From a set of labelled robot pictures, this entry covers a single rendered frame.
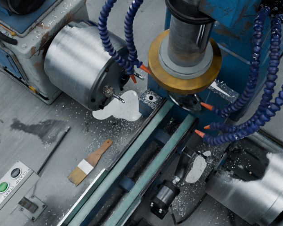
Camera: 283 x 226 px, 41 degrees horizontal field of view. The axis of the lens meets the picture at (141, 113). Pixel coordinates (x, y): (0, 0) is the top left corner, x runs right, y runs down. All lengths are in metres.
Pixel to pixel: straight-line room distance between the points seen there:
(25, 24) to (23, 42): 0.06
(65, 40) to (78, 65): 0.09
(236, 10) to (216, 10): 0.04
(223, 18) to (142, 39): 0.93
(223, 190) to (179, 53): 0.42
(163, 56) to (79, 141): 0.62
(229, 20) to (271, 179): 0.49
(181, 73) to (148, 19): 0.80
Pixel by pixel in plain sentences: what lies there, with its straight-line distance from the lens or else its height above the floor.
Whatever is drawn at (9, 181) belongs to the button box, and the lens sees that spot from 1.15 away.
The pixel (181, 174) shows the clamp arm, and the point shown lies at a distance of 1.09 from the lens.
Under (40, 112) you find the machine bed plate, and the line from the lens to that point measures 1.50.
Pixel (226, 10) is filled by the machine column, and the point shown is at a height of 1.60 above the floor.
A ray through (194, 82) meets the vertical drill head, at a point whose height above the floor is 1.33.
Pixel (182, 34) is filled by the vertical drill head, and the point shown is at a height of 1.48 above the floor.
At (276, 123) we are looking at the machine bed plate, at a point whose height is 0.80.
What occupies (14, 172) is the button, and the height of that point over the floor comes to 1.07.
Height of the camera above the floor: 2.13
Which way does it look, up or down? 66 degrees down
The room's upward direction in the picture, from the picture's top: straight up
